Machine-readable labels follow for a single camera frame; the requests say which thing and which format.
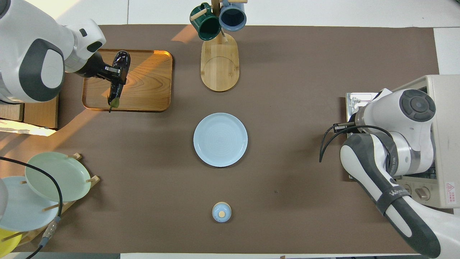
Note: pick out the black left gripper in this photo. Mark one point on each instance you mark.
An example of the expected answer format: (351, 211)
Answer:
(91, 68)

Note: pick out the dark purple eggplant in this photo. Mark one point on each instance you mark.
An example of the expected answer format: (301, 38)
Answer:
(121, 58)

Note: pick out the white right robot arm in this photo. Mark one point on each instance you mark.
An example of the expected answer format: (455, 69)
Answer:
(406, 158)

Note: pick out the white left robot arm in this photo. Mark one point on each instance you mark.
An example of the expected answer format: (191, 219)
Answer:
(32, 46)

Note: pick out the white toaster oven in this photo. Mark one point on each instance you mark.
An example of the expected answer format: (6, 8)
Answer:
(445, 126)

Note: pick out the wooden serving tray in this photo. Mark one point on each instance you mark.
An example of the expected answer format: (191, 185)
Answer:
(147, 82)

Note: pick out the wooden step shelf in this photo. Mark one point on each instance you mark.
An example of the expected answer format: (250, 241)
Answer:
(39, 113)

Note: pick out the dark green ceramic mug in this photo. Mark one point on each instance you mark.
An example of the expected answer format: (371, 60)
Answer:
(206, 26)

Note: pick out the wooden mug tree stand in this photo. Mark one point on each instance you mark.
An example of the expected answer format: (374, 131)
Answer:
(220, 68)

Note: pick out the wooden plate rack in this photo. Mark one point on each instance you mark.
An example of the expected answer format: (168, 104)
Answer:
(94, 180)

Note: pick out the pale green racked plate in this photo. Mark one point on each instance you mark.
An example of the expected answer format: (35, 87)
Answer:
(68, 180)

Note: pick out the blue ceramic mug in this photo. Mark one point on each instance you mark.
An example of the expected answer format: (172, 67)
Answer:
(233, 18)

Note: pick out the light blue racked plate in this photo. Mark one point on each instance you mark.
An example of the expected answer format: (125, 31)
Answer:
(21, 212)

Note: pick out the brown table mat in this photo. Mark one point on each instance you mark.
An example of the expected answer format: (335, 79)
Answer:
(287, 90)

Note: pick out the small blue call bell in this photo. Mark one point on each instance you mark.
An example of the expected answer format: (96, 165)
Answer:
(221, 212)

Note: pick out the yellow racked plate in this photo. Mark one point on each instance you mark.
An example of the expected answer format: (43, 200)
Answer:
(8, 242)

